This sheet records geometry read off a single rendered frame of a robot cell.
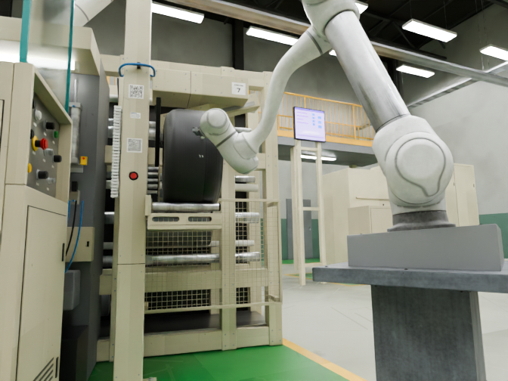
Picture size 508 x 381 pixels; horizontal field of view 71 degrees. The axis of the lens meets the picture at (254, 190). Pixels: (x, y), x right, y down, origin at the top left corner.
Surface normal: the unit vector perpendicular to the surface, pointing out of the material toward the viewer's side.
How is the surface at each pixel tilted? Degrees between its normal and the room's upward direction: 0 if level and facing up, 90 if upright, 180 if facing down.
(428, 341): 90
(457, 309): 90
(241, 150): 109
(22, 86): 90
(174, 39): 90
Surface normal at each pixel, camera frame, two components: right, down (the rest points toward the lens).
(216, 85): 0.27, -0.13
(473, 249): -0.59, -0.10
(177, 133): -0.01, -0.38
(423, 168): -0.33, -0.07
